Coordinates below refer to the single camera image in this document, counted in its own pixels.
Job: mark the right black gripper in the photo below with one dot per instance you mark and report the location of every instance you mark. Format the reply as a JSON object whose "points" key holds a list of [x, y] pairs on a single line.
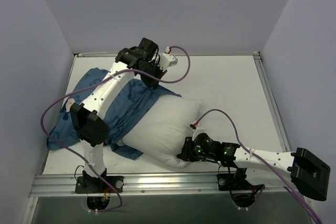
{"points": [[186, 151]]}

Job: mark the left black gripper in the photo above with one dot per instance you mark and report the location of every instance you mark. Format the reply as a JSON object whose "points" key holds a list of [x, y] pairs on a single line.
{"points": [[153, 76]]}

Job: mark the blue cartoon print pillowcase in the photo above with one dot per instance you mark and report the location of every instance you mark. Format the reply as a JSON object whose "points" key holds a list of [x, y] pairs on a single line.
{"points": [[127, 109]]}

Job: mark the white pillow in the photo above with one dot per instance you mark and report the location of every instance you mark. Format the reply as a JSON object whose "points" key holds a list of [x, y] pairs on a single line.
{"points": [[161, 133]]}

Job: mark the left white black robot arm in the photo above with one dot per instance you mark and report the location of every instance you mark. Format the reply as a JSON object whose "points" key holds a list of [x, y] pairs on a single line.
{"points": [[87, 116]]}

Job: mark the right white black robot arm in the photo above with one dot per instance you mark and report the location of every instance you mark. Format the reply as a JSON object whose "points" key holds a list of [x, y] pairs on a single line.
{"points": [[300, 169]]}

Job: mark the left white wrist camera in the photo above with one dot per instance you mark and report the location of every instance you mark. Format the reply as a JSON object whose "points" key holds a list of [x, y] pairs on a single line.
{"points": [[167, 59]]}

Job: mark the aluminium front rail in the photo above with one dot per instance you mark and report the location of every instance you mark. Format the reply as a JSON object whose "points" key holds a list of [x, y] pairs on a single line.
{"points": [[133, 185]]}

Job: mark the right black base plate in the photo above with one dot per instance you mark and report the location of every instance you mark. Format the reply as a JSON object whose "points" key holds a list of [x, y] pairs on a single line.
{"points": [[235, 182]]}

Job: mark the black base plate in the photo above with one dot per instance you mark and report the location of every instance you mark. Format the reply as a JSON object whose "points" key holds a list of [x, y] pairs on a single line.
{"points": [[235, 182], [89, 185]]}

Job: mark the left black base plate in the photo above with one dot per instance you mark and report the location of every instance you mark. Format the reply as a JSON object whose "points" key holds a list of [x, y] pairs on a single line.
{"points": [[89, 185]]}

